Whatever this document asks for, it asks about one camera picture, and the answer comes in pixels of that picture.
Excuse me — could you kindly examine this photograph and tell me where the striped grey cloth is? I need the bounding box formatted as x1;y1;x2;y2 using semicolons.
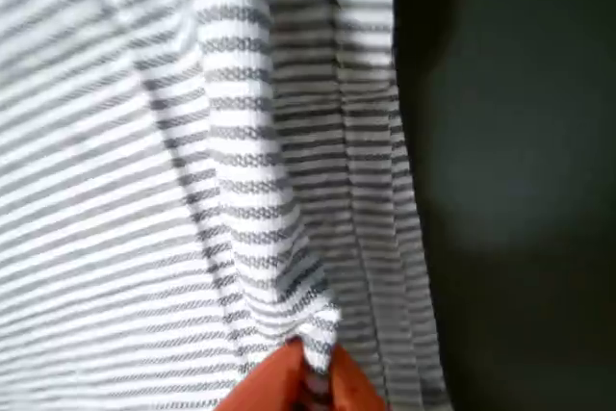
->
0;0;449;411

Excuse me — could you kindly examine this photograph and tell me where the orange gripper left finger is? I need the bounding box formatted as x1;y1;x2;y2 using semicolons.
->
214;339;310;411

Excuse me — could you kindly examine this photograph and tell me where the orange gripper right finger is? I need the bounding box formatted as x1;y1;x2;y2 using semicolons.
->
326;344;387;411

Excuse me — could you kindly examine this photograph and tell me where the black desk mat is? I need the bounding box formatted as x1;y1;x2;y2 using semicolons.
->
390;0;616;411

